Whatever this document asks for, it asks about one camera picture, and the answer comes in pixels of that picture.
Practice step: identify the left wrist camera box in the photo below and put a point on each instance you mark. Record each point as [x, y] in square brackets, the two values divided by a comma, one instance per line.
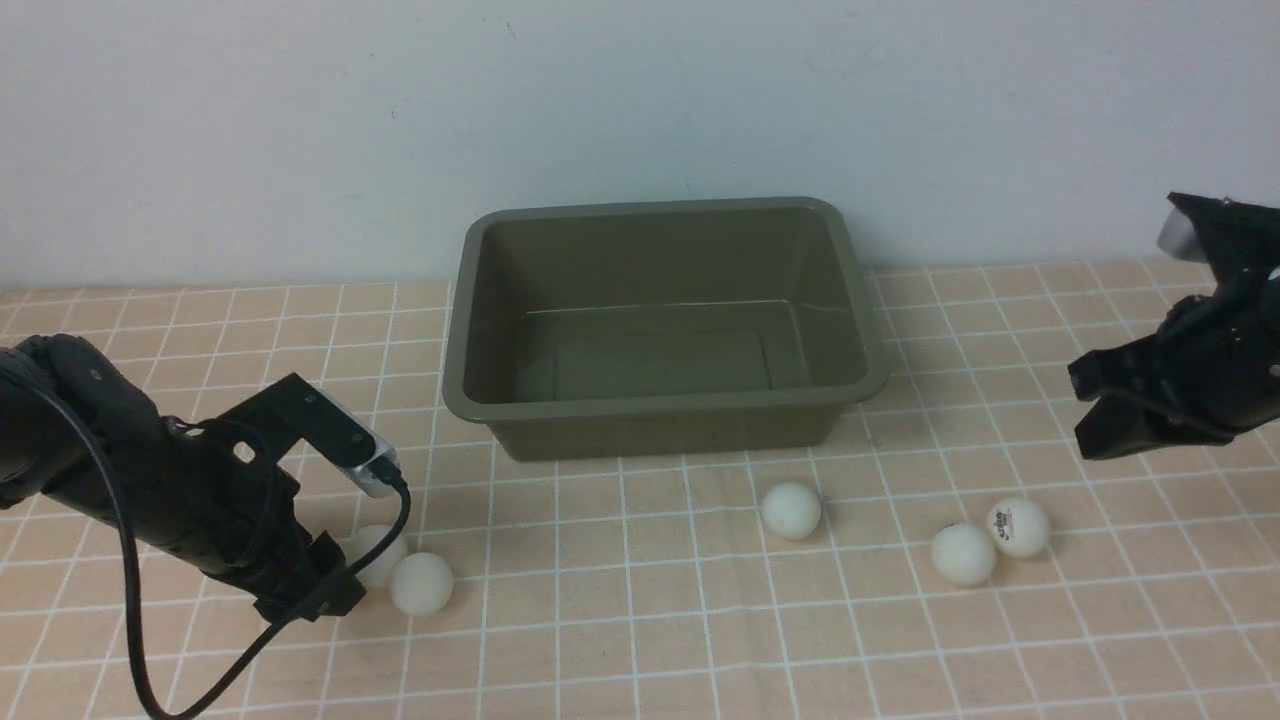
[292, 411]

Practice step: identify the checkered beige tablecloth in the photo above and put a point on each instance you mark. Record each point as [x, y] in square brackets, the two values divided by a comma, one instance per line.
[648, 586]

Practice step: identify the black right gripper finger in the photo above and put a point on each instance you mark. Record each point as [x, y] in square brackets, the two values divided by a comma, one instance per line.
[1118, 427]
[1121, 371]

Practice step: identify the white ball with logo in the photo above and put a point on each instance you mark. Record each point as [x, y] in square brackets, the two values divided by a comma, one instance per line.
[1019, 527]

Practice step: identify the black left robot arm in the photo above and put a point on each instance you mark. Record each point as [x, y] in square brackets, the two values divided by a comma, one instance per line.
[63, 400]

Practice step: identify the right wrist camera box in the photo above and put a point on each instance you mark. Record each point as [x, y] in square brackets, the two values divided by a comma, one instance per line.
[1226, 235]

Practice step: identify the plain white ball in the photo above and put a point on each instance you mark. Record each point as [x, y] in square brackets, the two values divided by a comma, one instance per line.
[791, 511]
[963, 555]

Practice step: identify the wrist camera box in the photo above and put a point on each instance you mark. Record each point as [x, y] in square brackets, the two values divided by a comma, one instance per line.
[292, 411]
[1226, 235]

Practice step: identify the olive green plastic bin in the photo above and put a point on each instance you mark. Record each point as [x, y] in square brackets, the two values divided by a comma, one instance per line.
[661, 328]

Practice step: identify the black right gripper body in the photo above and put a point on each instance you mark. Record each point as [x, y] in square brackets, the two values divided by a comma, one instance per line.
[1215, 359]

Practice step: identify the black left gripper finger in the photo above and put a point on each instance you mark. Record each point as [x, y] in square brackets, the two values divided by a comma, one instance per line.
[306, 580]

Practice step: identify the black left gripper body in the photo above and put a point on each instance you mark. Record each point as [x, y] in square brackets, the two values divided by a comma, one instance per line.
[191, 497]

